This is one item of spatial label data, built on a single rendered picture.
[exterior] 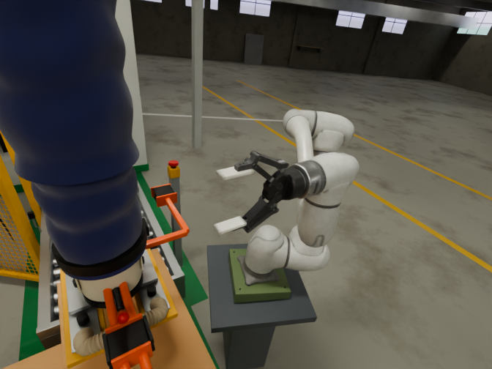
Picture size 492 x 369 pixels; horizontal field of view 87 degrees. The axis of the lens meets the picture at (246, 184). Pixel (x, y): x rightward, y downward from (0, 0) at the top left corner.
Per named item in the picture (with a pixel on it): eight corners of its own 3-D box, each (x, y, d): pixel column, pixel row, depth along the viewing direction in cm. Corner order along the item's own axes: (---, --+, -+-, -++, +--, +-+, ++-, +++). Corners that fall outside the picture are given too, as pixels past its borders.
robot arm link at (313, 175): (320, 200, 66) (303, 207, 63) (296, 184, 72) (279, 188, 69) (329, 170, 61) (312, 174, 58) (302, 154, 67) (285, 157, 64)
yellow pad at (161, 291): (121, 253, 99) (118, 244, 96) (147, 245, 104) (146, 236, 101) (145, 332, 76) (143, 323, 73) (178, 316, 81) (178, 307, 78)
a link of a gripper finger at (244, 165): (258, 167, 53) (261, 154, 51) (237, 172, 50) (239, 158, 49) (254, 164, 54) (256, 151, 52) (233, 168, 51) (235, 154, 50)
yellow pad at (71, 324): (61, 272, 89) (56, 263, 87) (94, 262, 94) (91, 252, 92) (67, 370, 66) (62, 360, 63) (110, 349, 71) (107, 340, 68)
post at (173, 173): (173, 263, 233) (167, 165, 181) (180, 261, 236) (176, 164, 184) (176, 269, 228) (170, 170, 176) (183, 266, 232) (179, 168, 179)
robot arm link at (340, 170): (332, 165, 60) (322, 213, 66) (371, 155, 68) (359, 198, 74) (299, 151, 68) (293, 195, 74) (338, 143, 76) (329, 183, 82)
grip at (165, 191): (151, 196, 114) (150, 187, 111) (170, 192, 118) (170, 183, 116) (157, 207, 108) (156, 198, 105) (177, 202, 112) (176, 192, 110)
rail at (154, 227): (112, 148, 322) (110, 134, 312) (117, 148, 325) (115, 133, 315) (176, 296, 162) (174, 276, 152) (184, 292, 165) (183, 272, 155)
